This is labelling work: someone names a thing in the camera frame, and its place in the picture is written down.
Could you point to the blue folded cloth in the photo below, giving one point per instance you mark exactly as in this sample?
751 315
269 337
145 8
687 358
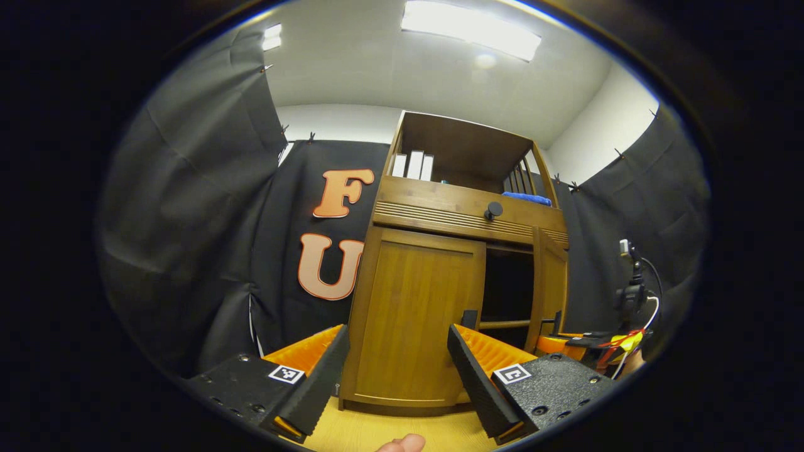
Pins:
527 198

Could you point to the wooden shoe cabinet door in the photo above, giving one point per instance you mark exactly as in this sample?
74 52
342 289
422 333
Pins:
551 282
408 314

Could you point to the black backdrop cloth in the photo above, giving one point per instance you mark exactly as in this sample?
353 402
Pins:
188 220

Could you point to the wooden double-door shoe cabinet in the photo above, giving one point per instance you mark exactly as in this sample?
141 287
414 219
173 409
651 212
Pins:
465 141

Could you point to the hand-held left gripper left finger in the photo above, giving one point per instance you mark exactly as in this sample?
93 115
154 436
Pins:
320 389

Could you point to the large ceiling light panel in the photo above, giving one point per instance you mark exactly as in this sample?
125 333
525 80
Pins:
471 28

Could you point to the white book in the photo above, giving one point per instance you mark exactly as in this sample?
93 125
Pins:
415 165
427 168
399 166

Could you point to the wooden drawer with black knob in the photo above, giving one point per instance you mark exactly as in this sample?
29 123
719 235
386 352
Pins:
440 201

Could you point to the wooden inner cabinet shelf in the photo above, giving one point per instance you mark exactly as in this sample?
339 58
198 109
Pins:
502 324

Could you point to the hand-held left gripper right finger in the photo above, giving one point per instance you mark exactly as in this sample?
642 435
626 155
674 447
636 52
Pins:
480 389

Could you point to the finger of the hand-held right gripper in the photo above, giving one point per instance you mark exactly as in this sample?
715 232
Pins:
556 345

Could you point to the small ceiling light panel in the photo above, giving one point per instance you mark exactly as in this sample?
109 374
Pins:
272 37

